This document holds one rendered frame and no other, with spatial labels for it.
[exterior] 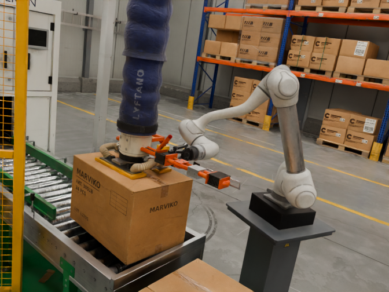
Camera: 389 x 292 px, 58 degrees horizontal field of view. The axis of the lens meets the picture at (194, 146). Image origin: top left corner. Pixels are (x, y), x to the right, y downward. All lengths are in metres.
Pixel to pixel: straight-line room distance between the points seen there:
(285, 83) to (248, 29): 8.23
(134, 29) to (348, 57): 7.35
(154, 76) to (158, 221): 0.76
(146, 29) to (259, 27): 8.09
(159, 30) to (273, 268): 1.55
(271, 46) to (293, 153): 7.72
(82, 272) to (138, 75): 1.04
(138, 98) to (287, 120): 0.78
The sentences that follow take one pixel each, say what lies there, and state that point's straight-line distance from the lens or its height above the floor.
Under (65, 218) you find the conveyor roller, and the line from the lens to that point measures 2.44.
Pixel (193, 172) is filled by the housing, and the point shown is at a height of 1.12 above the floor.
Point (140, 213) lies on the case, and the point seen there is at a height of 0.87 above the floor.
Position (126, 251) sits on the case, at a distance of 1.86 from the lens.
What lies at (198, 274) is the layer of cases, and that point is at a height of 0.54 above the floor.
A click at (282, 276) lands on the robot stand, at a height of 0.38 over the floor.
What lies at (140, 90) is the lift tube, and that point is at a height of 1.44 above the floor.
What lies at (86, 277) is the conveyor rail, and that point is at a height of 0.50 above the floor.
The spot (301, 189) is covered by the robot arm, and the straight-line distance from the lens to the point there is 1.97.
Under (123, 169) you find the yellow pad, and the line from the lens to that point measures 1.92.
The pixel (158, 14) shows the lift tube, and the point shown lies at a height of 1.82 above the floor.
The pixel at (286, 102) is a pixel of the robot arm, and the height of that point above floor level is 1.49.
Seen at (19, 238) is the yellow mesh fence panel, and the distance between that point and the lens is 2.34.
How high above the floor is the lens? 1.66
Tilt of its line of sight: 14 degrees down
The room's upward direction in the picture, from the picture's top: 9 degrees clockwise
